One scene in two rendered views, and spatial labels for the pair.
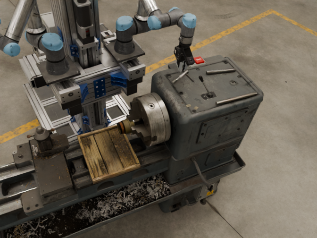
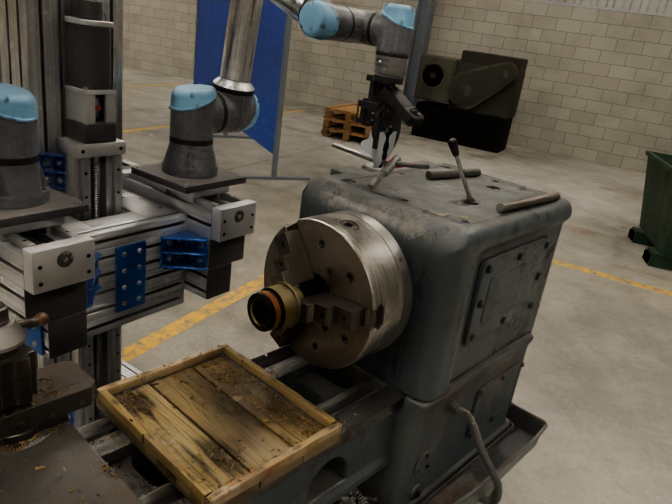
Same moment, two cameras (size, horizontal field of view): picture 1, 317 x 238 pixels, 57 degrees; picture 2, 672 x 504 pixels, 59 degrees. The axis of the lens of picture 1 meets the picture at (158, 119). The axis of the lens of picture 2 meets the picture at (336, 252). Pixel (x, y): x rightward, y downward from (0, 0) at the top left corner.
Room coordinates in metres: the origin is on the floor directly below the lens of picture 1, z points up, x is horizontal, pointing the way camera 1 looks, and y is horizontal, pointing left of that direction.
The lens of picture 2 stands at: (0.13, 0.44, 1.59)
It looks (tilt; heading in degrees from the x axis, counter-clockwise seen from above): 21 degrees down; 340
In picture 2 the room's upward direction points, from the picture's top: 8 degrees clockwise
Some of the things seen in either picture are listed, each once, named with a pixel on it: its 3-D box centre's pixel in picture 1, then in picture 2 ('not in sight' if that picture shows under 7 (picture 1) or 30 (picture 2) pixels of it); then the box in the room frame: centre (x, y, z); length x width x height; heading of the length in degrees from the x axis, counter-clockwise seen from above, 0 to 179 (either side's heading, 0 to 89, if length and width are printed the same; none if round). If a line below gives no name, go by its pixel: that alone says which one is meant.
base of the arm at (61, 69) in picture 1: (56, 62); (9, 175); (1.47, 0.70, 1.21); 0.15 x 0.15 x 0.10
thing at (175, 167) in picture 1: (187, 156); (389, 452); (1.41, -0.28, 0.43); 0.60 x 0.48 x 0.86; 120
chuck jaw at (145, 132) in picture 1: (143, 133); (338, 312); (1.07, 0.08, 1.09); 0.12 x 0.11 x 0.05; 30
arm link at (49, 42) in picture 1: (52, 46); (2, 118); (1.48, 0.71, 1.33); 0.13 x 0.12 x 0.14; 59
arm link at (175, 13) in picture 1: (175, 17); (355, 26); (1.51, -0.03, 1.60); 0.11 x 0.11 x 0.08; 36
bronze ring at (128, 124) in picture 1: (126, 126); (277, 306); (1.11, 0.19, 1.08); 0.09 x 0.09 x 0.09; 30
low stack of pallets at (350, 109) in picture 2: not in sight; (361, 122); (8.98, -2.90, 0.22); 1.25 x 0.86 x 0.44; 139
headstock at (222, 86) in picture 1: (202, 104); (429, 259); (1.41, -0.28, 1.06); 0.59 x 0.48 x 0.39; 120
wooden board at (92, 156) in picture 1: (107, 151); (218, 415); (1.05, 0.29, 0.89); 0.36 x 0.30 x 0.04; 30
